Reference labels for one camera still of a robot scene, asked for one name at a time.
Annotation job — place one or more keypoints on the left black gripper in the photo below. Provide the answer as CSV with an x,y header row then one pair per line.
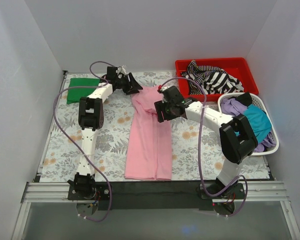
x,y
127,83

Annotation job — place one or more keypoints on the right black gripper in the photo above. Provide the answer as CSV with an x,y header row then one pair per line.
x,y
160,111

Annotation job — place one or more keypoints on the pink t-shirt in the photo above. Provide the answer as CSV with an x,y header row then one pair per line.
x,y
149,154

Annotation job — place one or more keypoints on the green t-shirt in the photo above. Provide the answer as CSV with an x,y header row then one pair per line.
x,y
74,95

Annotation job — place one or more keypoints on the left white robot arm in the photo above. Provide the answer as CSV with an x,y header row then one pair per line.
x,y
90,120

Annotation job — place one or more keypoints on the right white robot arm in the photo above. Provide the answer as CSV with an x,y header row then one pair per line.
x,y
237,138

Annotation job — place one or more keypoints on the black white striped shirt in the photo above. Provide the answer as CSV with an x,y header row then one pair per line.
x,y
212,79

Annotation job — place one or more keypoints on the lavender t-shirt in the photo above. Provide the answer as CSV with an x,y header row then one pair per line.
x,y
231,106

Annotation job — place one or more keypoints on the black garment in basket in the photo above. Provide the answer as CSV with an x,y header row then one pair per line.
x,y
245,99

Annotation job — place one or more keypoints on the red plastic bin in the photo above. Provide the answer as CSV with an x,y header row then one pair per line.
x,y
235,66

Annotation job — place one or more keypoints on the teal t-shirt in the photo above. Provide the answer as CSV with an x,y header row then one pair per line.
x,y
258,121

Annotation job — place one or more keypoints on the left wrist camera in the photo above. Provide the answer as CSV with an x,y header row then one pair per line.
x,y
121,70

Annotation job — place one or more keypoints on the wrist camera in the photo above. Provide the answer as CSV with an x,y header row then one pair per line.
x,y
161,90
121,70

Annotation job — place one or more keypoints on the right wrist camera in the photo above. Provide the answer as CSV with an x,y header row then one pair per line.
x,y
161,90

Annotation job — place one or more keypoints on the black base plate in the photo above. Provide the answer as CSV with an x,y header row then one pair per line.
x,y
146,195

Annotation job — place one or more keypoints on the aluminium frame rail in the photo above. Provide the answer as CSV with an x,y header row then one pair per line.
x,y
47,214

